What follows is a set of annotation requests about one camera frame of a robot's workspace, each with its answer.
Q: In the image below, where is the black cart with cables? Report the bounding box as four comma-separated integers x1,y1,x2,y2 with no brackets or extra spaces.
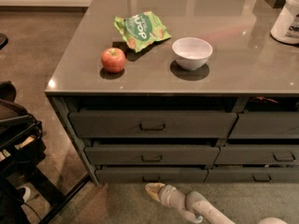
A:
0,81,89,224

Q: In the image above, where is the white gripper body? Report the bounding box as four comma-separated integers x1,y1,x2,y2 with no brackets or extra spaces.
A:
159,185,186,208

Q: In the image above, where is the red apple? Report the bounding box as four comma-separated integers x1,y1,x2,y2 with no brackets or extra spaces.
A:
101,48,125,74

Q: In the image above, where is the white bowl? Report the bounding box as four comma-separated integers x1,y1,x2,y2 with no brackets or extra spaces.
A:
172,37,213,71

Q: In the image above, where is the green snack bag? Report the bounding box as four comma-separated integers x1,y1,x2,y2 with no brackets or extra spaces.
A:
114,11,171,52

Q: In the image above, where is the white plastic jar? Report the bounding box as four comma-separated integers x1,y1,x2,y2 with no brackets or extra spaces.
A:
270,0,299,45

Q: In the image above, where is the grey cabinet frame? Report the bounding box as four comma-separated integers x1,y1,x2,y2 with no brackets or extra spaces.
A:
50,95,299,183

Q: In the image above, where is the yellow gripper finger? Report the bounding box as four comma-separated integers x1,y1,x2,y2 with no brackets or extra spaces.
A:
145,183,164,202

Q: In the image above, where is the grey drawer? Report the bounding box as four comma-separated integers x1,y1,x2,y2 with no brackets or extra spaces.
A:
215,145,299,165
68,110,237,138
230,111,299,139
95,167,207,183
206,167,299,183
84,144,220,165

